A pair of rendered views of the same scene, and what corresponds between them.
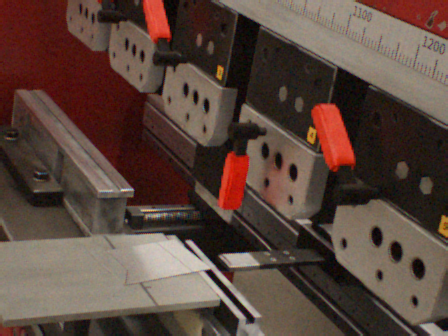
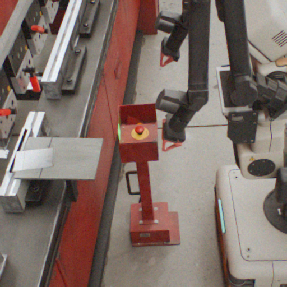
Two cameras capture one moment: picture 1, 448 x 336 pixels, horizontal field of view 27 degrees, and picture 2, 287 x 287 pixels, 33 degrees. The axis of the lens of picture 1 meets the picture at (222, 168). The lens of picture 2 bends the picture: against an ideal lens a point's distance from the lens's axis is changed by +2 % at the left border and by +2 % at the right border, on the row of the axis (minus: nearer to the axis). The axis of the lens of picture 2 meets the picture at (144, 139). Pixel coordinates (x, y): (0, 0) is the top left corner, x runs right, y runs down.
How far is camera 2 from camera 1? 2.06 m
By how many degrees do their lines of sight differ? 104
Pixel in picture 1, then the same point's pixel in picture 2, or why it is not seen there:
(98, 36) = not seen: outside the picture
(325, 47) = (17, 27)
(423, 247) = (42, 22)
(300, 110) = (22, 49)
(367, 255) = (41, 42)
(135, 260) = (40, 160)
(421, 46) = not seen: outside the picture
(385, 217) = not seen: hidden behind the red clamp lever
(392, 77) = (25, 8)
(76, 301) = (76, 142)
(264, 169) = (27, 76)
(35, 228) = (24, 278)
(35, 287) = (84, 151)
